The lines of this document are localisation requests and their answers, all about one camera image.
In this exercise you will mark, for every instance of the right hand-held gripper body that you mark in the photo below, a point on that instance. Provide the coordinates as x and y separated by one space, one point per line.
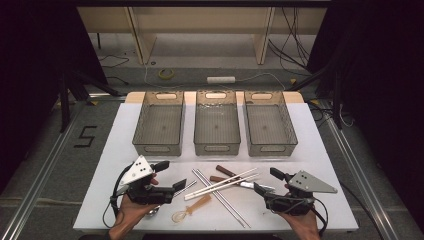
306 185

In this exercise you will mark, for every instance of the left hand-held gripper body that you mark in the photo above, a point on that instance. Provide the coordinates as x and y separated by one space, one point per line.
138 171

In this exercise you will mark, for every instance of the metal spoon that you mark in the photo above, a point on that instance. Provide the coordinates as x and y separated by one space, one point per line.
185 188

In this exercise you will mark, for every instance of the clear grey plastic bin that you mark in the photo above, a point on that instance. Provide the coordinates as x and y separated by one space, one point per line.
216 133
270 126
156 130

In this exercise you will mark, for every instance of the white chopstick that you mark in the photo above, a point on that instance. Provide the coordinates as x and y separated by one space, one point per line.
220 182
220 187

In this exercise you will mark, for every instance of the person's right hand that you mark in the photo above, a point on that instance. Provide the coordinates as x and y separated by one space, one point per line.
305 226

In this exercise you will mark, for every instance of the person's left hand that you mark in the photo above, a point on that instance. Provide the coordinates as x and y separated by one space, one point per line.
130 213

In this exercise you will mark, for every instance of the white table mat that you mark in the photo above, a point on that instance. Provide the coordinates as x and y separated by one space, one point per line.
320 160

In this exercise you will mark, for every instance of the black metal stand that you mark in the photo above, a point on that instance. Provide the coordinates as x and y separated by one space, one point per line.
64 106
337 106

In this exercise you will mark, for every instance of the yellow tape roll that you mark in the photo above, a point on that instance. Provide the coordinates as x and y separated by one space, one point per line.
166 74

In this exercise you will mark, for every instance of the white power strip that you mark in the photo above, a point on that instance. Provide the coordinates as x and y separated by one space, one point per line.
220 80

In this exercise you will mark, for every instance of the black curtain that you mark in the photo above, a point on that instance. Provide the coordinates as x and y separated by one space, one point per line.
383 83
33 66

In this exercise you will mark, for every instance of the beige wooden desk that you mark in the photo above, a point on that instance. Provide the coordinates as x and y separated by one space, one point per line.
200 20

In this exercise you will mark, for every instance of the aluminium floor rail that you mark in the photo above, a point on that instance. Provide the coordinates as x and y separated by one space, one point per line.
363 180
40 176

